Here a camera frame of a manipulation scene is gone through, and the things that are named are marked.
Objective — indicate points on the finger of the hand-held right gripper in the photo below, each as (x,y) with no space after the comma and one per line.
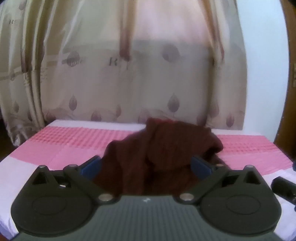
(283,186)

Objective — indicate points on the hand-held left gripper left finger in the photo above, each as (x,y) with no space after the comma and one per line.
(90,167)

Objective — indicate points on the beige leaf print curtain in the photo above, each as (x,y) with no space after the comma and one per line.
(104,76)

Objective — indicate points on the brown wooden door frame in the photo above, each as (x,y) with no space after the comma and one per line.
(286,97)

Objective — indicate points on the pink and white bed sheet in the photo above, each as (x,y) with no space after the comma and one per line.
(39,150)

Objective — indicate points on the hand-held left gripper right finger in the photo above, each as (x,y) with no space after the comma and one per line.
(200,167)

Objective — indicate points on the maroon knitted garment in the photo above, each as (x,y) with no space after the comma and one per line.
(159,150)

